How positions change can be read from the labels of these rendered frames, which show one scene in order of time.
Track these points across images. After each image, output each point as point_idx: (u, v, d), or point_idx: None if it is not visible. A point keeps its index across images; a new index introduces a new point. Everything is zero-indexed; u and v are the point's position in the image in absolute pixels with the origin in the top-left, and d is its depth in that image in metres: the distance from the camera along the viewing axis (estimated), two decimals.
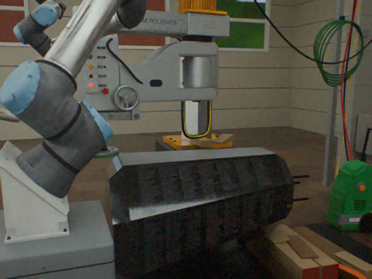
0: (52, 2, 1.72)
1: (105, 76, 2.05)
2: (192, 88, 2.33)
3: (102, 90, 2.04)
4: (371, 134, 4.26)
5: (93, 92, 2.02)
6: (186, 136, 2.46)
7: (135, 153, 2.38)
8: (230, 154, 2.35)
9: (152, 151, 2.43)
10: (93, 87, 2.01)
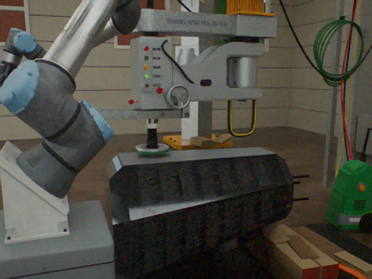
0: None
1: (159, 76, 2.15)
2: (239, 88, 2.40)
3: (157, 90, 2.14)
4: (371, 134, 4.26)
5: (148, 92, 2.12)
6: (232, 134, 2.53)
7: (135, 153, 2.38)
8: (230, 154, 2.35)
9: None
10: (148, 86, 2.11)
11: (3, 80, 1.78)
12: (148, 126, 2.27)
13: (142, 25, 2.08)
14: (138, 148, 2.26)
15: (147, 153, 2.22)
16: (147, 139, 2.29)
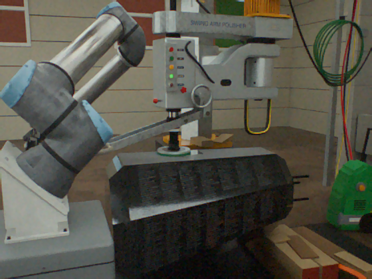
0: None
1: (183, 76, 2.22)
2: (256, 88, 2.49)
3: (181, 89, 2.21)
4: (371, 134, 4.26)
5: (173, 91, 2.19)
6: (248, 132, 2.61)
7: (135, 153, 2.38)
8: (230, 154, 2.35)
9: (152, 151, 2.43)
10: (173, 86, 2.18)
11: (38, 143, 1.87)
12: (170, 129, 2.34)
13: (167, 27, 2.14)
14: (188, 148, 2.42)
15: None
16: (169, 141, 2.36)
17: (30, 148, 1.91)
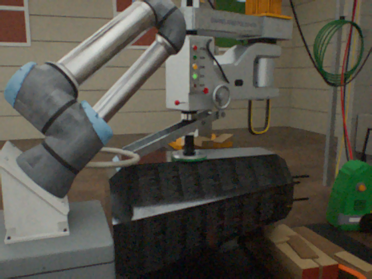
0: None
1: (203, 76, 2.11)
2: (262, 88, 2.49)
3: (202, 90, 2.09)
4: (371, 134, 4.26)
5: (195, 92, 2.07)
6: (252, 132, 2.61)
7: None
8: (230, 154, 2.35)
9: (152, 151, 2.43)
10: (196, 87, 2.06)
11: None
12: None
13: (189, 24, 2.01)
14: (202, 151, 2.32)
15: None
16: (186, 145, 2.23)
17: None
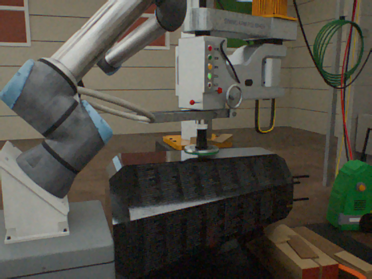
0: None
1: (217, 76, 2.14)
2: (270, 88, 2.54)
3: (216, 90, 2.13)
4: (371, 134, 4.26)
5: (210, 92, 2.10)
6: (258, 131, 2.66)
7: (135, 153, 2.38)
8: (230, 154, 2.35)
9: (152, 151, 2.43)
10: (210, 86, 2.09)
11: None
12: (200, 127, 2.24)
13: (204, 24, 2.04)
14: (204, 150, 2.19)
15: (215, 153, 2.23)
16: (198, 139, 2.25)
17: None
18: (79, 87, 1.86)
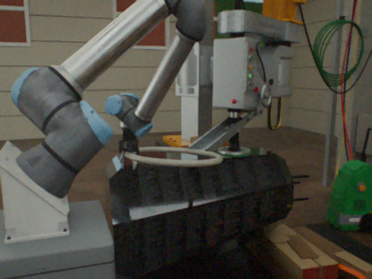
0: None
1: (253, 76, 2.24)
2: (282, 86, 2.72)
3: (254, 89, 2.23)
4: (371, 134, 4.26)
5: (249, 91, 2.19)
6: (270, 128, 2.83)
7: None
8: None
9: None
10: (250, 86, 2.19)
11: (123, 145, 1.81)
12: None
13: (245, 26, 2.13)
14: (222, 151, 2.33)
15: (231, 156, 2.28)
16: (233, 142, 2.34)
17: (125, 151, 1.87)
18: (138, 148, 1.86)
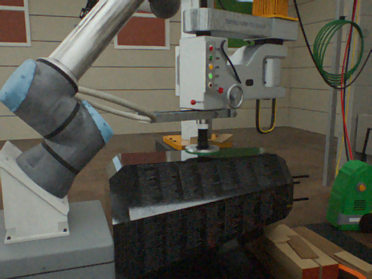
0: None
1: (218, 76, 2.15)
2: (270, 87, 2.55)
3: (217, 90, 2.14)
4: (371, 134, 4.26)
5: (210, 92, 2.10)
6: (259, 131, 2.67)
7: (135, 153, 2.38)
8: (230, 154, 2.35)
9: (152, 151, 2.43)
10: (211, 86, 2.10)
11: (85, 14, 1.86)
12: (200, 127, 2.24)
13: (205, 24, 2.05)
14: (208, 144, 2.39)
15: None
16: (200, 139, 2.26)
17: None
18: None
